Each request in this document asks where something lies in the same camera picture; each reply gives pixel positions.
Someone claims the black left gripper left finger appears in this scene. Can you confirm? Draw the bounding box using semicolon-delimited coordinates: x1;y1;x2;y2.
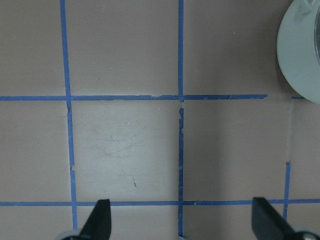
78;199;112;240

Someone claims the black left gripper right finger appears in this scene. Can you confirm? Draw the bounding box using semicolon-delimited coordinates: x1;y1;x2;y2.
251;196;320;240

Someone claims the pale green metal pot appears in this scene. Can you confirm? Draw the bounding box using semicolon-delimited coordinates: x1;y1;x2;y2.
276;0;320;104

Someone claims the brown paper table mat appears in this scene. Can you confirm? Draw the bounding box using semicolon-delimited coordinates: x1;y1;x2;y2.
0;0;320;240

